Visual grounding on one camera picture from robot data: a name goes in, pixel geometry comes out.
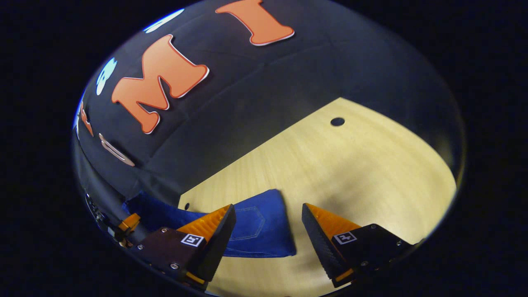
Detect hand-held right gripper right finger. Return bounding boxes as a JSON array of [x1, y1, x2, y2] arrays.
[[301, 202, 413, 288]]

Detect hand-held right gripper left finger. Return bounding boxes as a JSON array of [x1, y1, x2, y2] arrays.
[[132, 203, 237, 290]]

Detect blue denim jeans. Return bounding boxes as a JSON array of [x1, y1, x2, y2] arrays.
[[122, 189, 297, 259]]

